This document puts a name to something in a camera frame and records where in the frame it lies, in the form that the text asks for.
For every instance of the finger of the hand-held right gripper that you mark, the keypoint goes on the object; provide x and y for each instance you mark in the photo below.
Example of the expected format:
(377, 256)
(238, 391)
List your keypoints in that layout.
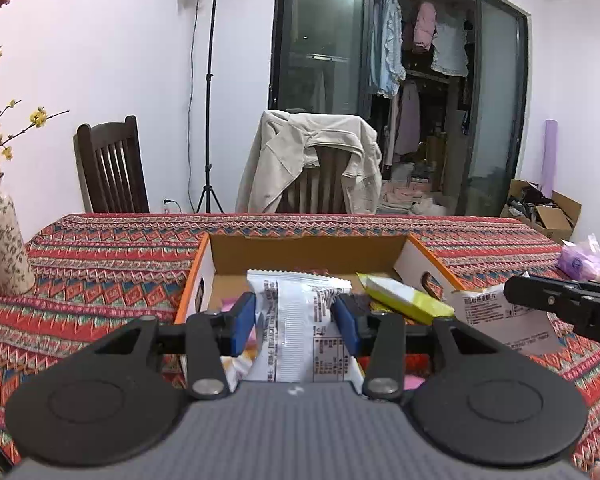
(540, 292)

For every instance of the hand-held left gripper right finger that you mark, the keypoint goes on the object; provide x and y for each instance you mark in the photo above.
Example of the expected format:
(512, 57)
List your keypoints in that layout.
(347, 325)

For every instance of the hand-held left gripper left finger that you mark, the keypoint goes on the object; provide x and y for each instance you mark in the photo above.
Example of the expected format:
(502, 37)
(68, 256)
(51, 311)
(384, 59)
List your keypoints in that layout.
(242, 325)

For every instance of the white biscuit packet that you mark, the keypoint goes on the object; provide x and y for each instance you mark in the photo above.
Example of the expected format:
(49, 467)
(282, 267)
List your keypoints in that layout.
(500, 322)
(295, 330)

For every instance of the yellow-green snack packet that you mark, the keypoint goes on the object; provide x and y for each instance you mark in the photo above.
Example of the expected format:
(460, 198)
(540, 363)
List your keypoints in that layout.
(405, 300)

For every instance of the orange printed cardboard box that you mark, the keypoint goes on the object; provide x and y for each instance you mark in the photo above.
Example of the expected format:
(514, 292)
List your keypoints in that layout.
(305, 252)

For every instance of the purple tissue pack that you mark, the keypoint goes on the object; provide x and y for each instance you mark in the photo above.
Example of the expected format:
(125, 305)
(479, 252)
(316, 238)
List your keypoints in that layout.
(582, 262)

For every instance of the brown cardboard box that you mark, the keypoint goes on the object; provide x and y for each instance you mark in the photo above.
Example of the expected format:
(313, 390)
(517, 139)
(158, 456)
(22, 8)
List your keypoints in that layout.
(555, 220)

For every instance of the purple yoga mat roll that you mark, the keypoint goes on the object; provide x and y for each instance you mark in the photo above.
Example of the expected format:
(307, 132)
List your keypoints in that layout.
(549, 160)

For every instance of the clothes heap on floor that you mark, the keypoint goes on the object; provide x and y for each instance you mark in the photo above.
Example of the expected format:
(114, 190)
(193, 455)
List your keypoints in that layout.
(410, 197)

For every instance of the brown wooden chair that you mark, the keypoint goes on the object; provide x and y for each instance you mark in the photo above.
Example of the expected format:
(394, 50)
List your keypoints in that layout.
(325, 180)

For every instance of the beige jacket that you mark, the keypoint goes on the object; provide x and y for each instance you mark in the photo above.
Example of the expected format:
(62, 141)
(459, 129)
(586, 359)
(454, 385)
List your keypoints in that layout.
(290, 155)

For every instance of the dark wooden chair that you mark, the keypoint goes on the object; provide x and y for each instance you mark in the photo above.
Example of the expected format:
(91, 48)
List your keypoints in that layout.
(112, 170)

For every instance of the mauve hanging trousers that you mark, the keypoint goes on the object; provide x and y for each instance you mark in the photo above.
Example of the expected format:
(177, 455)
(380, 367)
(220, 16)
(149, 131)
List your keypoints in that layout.
(407, 120)

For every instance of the studio light on stand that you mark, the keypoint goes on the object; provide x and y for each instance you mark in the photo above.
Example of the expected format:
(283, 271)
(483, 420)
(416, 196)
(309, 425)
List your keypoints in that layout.
(210, 85)

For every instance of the floral ceramic vase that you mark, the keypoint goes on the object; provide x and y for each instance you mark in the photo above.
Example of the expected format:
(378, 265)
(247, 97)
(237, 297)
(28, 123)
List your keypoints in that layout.
(7, 240)

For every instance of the white hanging top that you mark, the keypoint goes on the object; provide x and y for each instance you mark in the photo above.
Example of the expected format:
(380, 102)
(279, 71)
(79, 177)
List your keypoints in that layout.
(450, 45)

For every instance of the black sliding glass door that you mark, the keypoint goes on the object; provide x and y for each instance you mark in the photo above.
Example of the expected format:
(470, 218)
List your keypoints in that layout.
(320, 60)

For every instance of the light blue hanging shirt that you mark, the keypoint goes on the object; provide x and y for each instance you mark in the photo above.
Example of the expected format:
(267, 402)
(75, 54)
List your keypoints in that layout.
(387, 45)

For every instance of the pink hanging garment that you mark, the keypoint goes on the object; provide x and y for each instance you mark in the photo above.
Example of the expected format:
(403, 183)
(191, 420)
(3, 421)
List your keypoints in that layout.
(425, 30)

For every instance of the white wall socket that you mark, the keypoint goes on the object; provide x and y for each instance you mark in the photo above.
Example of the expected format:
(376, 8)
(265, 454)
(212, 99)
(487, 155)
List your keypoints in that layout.
(167, 204)

